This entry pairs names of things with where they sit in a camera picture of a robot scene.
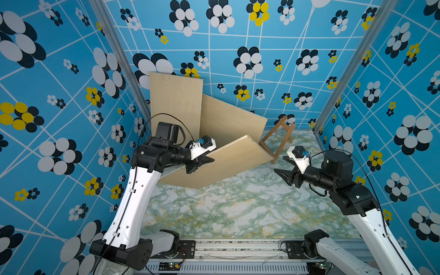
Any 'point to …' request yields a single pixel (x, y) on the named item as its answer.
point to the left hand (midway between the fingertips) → (212, 154)
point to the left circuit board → (169, 266)
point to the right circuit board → (317, 268)
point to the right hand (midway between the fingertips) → (284, 161)
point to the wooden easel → (290, 128)
